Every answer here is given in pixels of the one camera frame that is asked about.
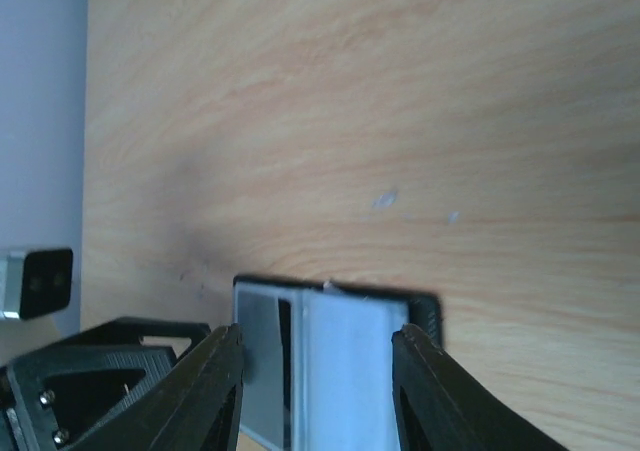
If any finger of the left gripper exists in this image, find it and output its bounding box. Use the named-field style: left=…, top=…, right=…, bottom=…
left=1, top=317, right=211, bottom=450

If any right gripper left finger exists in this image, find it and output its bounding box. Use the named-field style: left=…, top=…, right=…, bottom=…
left=74, top=324, right=244, bottom=451

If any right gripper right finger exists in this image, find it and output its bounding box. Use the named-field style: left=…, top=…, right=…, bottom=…
left=392, top=324, right=565, bottom=451

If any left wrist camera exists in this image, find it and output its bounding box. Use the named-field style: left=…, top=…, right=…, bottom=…
left=1, top=247, right=74, bottom=321

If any black leather card holder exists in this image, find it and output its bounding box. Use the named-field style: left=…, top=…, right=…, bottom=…
left=233, top=274, right=444, bottom=450

